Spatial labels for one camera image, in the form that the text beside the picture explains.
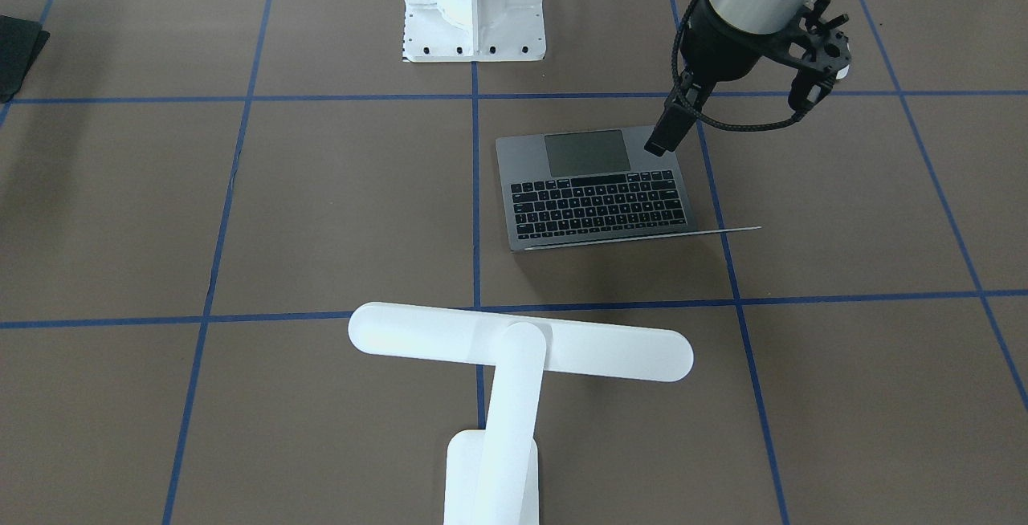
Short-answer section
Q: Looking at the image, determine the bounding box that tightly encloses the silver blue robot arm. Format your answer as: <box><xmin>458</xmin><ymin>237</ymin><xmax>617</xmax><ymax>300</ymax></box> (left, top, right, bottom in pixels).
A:
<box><xmin>645</xmin><ymin>0</ymin><xmax>851</xmax><ymax>157</ymax></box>

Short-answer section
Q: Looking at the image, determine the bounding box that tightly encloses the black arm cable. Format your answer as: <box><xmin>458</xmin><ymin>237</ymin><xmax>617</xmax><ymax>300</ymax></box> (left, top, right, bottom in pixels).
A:
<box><xmin>668</xmin><ymin>0</ymin><xmax>812</xmax><ymax>134</ymax></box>

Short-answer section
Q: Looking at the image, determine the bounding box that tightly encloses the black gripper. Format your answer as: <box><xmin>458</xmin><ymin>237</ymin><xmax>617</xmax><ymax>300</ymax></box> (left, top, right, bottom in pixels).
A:
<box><xmin>645</xmin><ymin>0</ymin><xmax>776</xmax><ymax>157</ymax></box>

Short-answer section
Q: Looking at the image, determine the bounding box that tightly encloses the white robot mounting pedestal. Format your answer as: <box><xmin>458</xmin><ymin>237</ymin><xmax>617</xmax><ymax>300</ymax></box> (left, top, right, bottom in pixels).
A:
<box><xmin>402</xmin><ymin>0</ymin><xmax>547</xmax><ymax>62</ymax></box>

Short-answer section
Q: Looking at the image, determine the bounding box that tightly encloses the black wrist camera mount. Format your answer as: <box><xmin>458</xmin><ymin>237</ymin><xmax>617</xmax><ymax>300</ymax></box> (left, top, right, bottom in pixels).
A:
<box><xmin>768</xmin><ymin>0</ymin><xmax>851</xmax><ymax>115</ymax></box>

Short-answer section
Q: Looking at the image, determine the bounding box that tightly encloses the grey laptop computer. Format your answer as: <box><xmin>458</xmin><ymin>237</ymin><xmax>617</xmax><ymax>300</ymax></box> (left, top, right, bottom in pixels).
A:
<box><xmin>495</xmin><ymin>128</ymin><xmax>762</xmax><ymax>253</ymax></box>

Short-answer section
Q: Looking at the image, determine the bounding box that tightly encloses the black mouse pad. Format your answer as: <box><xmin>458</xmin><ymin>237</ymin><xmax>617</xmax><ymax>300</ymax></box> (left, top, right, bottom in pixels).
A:
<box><xmin>1</xmin><ymin>15</ymin><xmax>51</xmax><ymax>104</ymax></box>

